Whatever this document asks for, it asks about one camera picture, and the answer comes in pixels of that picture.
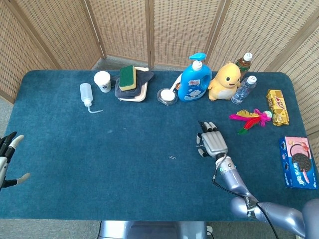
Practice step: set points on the yellow green sponge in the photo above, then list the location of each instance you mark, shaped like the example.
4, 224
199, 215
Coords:
127, 77

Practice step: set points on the glass jar white content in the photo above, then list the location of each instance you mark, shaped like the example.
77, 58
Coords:
167, 96

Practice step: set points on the wicker folding screen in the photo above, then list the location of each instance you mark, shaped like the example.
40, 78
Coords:
124, 27

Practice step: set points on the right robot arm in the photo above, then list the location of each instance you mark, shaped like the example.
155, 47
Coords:
231, 176

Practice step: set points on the blue Oreo cookie box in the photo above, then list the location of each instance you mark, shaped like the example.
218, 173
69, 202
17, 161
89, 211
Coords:
299, 161

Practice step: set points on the blue table cloth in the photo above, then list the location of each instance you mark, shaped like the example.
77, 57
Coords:
112, 161

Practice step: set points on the metal paper clip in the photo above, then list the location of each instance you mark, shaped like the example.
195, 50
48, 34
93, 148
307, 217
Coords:
173, 157

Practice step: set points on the beige plastic container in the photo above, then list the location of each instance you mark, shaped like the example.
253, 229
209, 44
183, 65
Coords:
140, 95

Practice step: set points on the white floral paper cup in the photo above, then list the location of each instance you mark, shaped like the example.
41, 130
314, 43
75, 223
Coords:
102, 81

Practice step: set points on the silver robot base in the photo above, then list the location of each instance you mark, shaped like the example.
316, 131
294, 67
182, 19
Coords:
152, 230

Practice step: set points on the grey cloth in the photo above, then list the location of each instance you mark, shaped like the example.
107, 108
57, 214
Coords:
145, 77

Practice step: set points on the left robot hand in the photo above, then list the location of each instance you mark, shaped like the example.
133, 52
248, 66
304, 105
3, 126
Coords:
8, 147

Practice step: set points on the white squeeze bottle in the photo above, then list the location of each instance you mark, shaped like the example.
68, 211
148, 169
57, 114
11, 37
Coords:
86, 93

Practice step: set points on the brown tea bottle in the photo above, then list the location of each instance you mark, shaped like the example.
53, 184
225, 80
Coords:
243, 64

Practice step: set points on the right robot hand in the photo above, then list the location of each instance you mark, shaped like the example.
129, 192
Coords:
215, 143

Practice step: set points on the small white packet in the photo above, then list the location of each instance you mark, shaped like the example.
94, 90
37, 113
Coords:
177, 81

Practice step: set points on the colourful feather shuttlecock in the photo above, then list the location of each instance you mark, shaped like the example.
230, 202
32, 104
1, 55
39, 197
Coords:
251, 119

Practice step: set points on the clear water bottle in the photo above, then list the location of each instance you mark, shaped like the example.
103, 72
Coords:
243, 90

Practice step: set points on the gold snack bag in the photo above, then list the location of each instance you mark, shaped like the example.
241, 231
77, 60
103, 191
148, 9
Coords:
277, 107

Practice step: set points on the yellow plush toy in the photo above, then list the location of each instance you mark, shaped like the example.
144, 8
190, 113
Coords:
223, 84

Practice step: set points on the blue detergent bottle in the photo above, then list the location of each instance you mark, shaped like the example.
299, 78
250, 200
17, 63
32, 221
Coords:
194, 84

